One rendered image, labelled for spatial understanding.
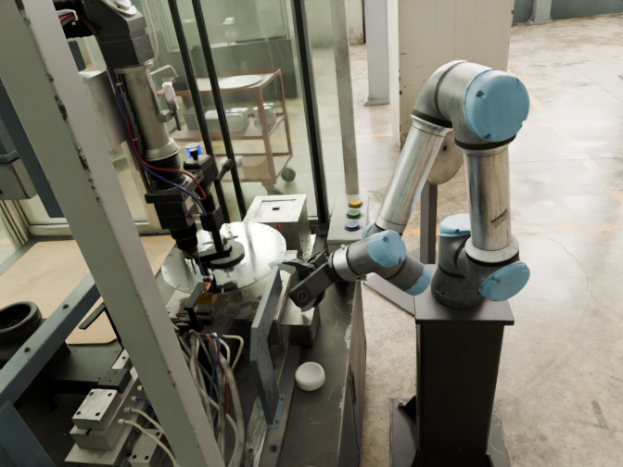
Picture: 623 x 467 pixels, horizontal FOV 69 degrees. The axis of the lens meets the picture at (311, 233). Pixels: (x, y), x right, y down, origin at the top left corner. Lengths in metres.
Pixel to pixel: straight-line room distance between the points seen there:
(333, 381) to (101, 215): 0.82
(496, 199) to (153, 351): 0.74
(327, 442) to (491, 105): 0.73
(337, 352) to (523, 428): 1.02
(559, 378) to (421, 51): 2.75
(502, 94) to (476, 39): 3.30
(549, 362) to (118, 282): 2.01
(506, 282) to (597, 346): 1.32
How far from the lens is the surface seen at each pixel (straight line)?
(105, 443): 1.07
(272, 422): 1.06
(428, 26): 4.06
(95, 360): 1.26
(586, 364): 2.31
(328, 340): 1.22
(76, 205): 0.42
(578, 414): 2.12
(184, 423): 0.58
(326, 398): 1.10
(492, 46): 4.25
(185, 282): 1.18
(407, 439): 1.92
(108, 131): 0.89
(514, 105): 0.91
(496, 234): 1.06
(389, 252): 0.93
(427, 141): 1.03
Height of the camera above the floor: 1.61
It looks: 32 degrees down
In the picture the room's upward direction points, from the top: 8 degrees counter-clockwise
